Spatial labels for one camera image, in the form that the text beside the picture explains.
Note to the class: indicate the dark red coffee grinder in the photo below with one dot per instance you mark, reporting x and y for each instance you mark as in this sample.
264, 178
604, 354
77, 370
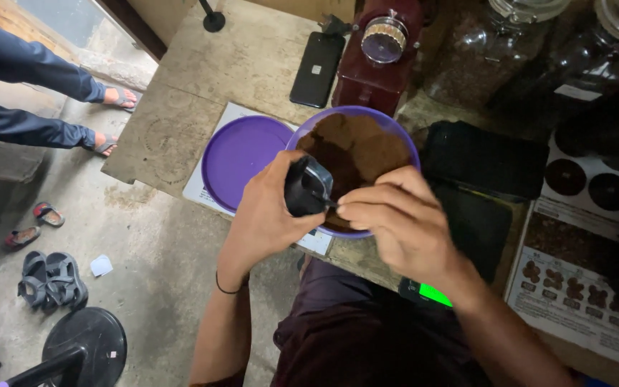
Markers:
374, 80

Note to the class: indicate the black digital scale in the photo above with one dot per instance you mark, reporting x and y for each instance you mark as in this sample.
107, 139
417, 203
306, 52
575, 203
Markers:
476, 231

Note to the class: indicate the glass jar of coffee beans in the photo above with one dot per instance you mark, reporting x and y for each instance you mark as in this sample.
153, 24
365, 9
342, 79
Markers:
476, 59
583, 80

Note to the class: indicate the black wristband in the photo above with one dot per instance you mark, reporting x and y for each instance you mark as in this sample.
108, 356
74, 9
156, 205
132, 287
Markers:
227, 291

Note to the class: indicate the black plastic grinder cup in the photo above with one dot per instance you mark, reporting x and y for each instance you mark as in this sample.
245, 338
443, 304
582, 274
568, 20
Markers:
305, 189

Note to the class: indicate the black power plug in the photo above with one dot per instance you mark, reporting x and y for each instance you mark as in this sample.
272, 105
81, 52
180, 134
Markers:
335, 25

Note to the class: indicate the purple plastic bowl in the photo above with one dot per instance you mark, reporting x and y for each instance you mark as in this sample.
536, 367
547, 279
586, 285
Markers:
403, 141

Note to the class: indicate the person's left hand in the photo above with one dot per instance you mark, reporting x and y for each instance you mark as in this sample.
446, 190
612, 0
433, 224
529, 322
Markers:
258, 215

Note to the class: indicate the black stand base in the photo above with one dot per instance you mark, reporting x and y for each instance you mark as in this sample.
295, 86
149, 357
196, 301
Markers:
213, 20

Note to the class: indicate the white printed paper sheet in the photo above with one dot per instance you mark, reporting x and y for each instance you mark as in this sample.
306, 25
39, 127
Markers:
196, 185

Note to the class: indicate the small black brush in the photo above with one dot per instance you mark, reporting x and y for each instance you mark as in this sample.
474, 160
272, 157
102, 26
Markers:
328, 202

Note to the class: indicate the dark wooden door frame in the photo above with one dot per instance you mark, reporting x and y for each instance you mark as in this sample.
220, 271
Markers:
135, 29

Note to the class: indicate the person's right fingers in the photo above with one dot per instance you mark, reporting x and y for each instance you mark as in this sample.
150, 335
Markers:
360, 207

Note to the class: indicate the black pouch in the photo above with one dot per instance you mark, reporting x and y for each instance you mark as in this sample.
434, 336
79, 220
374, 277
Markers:
484, 158

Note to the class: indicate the brown ground coffee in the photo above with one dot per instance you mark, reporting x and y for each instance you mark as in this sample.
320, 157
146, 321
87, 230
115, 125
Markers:
360, 148

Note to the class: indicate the person's right hand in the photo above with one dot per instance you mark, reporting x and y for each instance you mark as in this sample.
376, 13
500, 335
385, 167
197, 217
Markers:
414, 231

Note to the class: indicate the red sandal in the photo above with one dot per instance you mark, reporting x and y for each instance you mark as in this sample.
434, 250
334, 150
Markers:
21, 237
49, 214

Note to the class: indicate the person's dark maroon clothing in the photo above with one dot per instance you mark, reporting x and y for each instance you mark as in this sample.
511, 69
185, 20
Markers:
363, 338

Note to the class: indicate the black round stool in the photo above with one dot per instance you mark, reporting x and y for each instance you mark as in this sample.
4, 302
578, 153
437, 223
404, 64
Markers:
86, 344

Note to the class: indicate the white paper scrap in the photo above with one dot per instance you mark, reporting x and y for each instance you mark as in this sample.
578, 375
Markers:
101, 265

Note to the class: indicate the purple round lid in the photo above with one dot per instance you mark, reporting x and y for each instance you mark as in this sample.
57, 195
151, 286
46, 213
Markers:
239, 161

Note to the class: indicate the black smartphone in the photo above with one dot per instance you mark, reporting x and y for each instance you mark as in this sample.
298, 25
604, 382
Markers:
317, 70

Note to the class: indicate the coffee chart poster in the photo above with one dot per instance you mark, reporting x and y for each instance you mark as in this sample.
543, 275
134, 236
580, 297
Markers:
573, 252

